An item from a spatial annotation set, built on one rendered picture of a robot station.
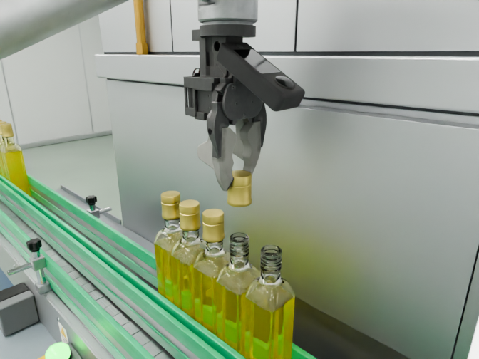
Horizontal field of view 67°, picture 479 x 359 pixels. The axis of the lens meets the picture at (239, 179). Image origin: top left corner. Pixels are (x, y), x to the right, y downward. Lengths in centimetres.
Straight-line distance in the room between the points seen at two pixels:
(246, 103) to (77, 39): 631
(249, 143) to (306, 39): 19
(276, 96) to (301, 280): 36
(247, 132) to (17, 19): 34
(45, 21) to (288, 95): 27
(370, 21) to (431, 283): 35
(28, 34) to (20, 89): 622
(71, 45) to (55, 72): 51
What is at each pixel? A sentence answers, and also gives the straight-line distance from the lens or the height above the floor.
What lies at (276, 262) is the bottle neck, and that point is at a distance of 51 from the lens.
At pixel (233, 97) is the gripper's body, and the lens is 47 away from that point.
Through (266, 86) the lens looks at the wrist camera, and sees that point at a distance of 42.
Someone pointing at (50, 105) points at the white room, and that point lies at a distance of 658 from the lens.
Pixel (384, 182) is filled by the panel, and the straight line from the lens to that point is 53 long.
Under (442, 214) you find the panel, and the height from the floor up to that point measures 121.
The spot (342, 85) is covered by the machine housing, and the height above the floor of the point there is 136.
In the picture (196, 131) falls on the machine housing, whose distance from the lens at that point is 80.
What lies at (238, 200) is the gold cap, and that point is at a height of 121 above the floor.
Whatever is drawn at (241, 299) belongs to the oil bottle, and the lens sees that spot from 56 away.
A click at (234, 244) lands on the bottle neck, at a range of 54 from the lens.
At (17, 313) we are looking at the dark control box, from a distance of 108.
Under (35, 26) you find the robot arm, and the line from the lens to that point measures 22.
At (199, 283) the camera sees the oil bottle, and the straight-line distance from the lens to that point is 62.
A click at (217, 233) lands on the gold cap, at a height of 113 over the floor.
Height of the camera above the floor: 140
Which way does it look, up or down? 19 degrees down
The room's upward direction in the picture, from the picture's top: straight up
